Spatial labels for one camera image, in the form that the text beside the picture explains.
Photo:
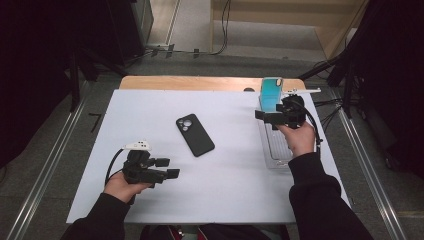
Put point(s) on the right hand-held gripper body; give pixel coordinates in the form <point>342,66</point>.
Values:
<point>293,113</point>

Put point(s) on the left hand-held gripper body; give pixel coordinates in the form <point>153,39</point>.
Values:
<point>140,171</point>

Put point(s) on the blue phone case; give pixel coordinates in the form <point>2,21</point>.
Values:
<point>270,95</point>

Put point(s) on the clear plastic rack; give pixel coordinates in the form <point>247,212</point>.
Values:
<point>276,146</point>

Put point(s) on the black phone case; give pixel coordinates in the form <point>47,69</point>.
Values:
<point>196,138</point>

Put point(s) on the person's left hand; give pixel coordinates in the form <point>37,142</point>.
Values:
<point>120,190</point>

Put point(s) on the person's right hand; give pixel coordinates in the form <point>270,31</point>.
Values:
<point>301,140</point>

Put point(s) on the dark table grommet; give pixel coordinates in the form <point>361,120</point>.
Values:
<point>249,89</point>

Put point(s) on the white board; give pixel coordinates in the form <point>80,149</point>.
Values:
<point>216,190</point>

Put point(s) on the black stand legs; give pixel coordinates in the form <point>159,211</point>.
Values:
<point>75,86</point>
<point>346,93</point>

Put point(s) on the wooden table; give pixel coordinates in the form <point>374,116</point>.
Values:
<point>200,83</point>

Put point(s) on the person's legs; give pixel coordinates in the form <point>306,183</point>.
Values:
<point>216,233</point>

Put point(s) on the wooden shelf unit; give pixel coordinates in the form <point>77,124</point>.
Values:
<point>283,13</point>

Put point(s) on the black curtain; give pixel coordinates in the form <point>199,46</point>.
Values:
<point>393,83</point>
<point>33,66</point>

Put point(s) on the metal floor rail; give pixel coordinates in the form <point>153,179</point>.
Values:
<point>370,173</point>
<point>50,166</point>

